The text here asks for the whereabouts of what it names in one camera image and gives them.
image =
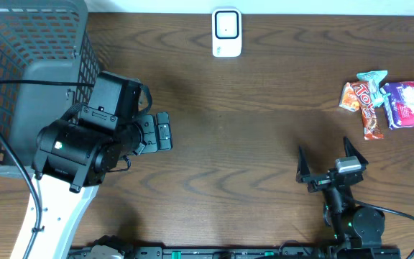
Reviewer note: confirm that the white barcode scanner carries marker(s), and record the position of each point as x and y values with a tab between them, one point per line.
226	30

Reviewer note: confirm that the purple snack packet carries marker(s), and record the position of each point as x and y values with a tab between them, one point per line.
399	104

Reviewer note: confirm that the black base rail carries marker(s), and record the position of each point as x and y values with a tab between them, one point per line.
195	253

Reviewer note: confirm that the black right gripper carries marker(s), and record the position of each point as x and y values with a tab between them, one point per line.
319	182

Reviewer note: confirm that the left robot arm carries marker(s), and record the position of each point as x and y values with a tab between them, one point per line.
70	163

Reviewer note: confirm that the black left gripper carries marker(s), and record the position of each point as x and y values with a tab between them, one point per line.
149	133

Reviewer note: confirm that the red orange snack bar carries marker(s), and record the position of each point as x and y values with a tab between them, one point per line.
369	118

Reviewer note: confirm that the small orange white box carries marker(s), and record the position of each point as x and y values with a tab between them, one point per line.
349	100

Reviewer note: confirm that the grey plastic mesh basket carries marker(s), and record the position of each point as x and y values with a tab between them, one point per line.
47	64

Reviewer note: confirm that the teal candy packet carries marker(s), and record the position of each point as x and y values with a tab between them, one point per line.
374	78

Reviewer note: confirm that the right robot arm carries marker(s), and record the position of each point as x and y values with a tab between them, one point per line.
357	228

